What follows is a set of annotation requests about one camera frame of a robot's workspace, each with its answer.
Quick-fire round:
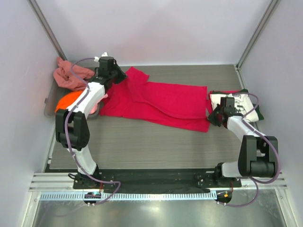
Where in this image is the crimson red polo shirt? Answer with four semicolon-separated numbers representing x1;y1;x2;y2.
99;67;210;132

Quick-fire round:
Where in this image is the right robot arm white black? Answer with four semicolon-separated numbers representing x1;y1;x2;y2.
207;96;281;184

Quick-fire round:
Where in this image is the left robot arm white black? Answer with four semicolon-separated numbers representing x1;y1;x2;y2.
55;52;127;183

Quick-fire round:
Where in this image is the white printed folded t-shirt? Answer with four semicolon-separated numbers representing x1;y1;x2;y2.
209;92;258;123

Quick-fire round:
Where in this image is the dark green folded t-shirt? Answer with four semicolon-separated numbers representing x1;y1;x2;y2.
238;89;265;121

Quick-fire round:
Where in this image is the light pink shirt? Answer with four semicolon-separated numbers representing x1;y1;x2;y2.
89;94;108;115

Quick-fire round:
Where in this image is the salmon pink shirt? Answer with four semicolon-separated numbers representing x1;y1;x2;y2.
53;57;95;91

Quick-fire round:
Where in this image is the orange shirt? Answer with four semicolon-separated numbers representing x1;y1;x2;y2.
55;91;83;113

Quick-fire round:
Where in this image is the clear plastic bin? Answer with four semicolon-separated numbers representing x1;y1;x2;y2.
44;66;88;117

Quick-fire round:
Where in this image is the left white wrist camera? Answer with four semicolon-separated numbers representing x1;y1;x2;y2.
93;52;109;62

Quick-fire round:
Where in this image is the left aluminium frame post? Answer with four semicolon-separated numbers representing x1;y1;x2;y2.
27;0;67;60

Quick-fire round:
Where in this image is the aluminium frame post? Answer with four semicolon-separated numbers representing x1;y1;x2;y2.
27;0;67;60
235;0;282;70

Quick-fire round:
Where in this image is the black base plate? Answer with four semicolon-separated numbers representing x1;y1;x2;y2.
69;168;241;193

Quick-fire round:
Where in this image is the right aluminium frame post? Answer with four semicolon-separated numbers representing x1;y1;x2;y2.
235;0;282;70

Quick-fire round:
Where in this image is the aluminium rail front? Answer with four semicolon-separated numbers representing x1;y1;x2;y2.
29;173;287;192

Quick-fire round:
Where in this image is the slotted white cable duct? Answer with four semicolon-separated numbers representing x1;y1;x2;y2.
40;191;217;201

